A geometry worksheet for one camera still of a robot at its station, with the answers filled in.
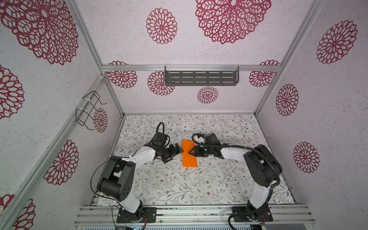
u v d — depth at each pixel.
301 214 0.76
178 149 0.82
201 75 0.96
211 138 0.77
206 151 0.81
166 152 0.78
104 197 0.47
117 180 0.46
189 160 0.93
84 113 0.75
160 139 0.73
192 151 0.88
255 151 0.50
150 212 0.75
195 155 0.84
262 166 0.50
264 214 0.72
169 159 0.89
